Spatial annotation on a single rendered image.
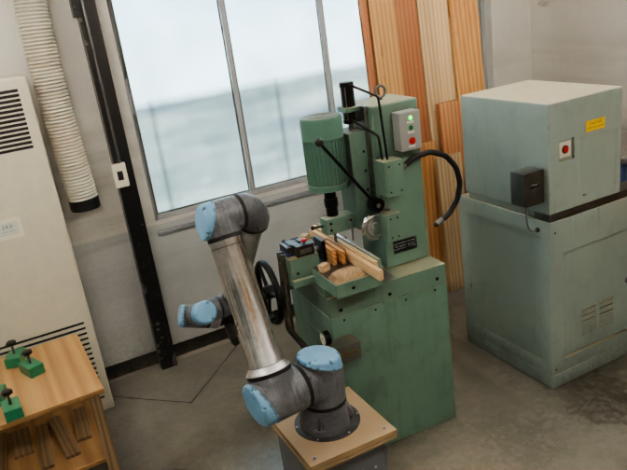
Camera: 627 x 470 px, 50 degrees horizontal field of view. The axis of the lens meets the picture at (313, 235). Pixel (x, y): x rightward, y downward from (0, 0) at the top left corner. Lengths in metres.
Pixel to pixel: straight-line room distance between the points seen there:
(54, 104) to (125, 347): 1.47
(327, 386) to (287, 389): 0.14
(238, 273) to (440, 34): 2.79
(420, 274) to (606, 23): 2.38
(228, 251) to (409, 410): 1.41
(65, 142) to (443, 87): 2.38
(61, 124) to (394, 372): 2.00
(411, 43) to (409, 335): 2.06
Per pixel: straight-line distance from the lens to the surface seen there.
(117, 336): 4.11
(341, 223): 2.89
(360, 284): 2.69
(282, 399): 2.18
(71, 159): 3.61
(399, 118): 2.78
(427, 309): 3.03
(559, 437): 3.29
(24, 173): 3.48
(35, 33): 3.55
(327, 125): 2.73
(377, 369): 3.02
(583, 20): 4.86
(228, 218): 2.14
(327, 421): 2.32
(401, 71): 4.37
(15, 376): 3.41
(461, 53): 4.60
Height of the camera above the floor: 1.98
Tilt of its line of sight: 20 degrees down
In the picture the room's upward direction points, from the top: 8 degrees counter-clockwise
